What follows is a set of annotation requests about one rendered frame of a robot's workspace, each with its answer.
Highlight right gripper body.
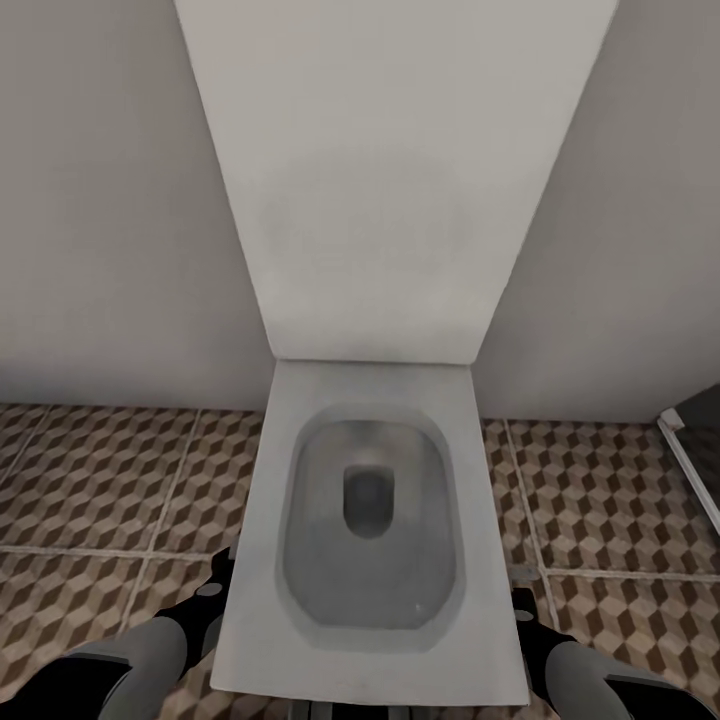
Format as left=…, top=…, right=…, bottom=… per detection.
left=511, top=588, right=538, bottom=621

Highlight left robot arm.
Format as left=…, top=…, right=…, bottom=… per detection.
left=0, top=535, right=240, bottom=720

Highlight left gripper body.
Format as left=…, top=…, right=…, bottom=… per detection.
left=210, top=550, right=235, bottom=575

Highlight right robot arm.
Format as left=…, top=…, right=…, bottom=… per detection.
left=506, top=565, right=720, bottom=720

